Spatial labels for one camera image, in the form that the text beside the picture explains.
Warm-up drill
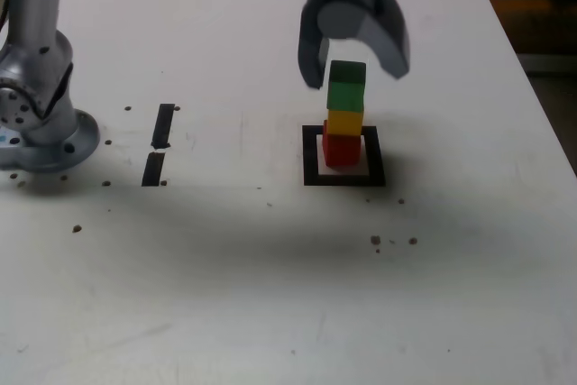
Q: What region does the yellow cube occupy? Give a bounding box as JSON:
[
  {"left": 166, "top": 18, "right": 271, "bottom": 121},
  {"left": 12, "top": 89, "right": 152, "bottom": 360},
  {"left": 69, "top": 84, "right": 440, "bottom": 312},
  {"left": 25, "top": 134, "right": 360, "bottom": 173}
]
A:
[{"left": 325, "top": 107, "right": 365, "bottom": 138}]

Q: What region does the black tape square outline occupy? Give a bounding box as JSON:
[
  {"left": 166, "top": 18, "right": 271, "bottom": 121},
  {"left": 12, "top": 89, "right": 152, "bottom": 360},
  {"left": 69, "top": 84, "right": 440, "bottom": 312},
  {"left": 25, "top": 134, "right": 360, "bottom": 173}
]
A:
[{"left": 302, "top": 125, "right": 389, "bottom": 188}]

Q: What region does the black tape strip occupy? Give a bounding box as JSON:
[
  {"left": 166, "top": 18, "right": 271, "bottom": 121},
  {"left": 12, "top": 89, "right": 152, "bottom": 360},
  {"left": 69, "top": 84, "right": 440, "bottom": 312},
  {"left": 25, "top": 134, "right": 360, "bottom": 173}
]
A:
[{"left": 141, "top": 103, "right": 176, "bottom": 188}]

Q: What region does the green cube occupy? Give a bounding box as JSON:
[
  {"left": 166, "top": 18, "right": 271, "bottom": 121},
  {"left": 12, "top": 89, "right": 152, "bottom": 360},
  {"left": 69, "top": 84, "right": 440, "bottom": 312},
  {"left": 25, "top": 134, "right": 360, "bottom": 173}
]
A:
[{"left": 325, "top": 60, "right": 368, "bottom": 114}]

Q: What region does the red cube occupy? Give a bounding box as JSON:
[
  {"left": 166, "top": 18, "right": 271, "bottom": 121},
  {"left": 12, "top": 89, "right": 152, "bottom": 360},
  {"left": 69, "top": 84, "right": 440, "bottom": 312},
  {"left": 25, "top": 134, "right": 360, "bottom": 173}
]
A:
[{"left": 322, "top": 119, "right": 362, "bottom": 169}]

